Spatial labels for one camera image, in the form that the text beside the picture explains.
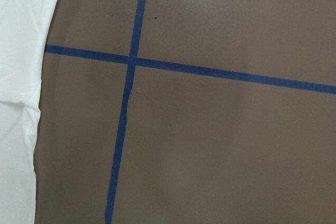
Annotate white long-sleeve printed shirt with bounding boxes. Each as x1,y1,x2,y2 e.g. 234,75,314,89
1,0,57,223

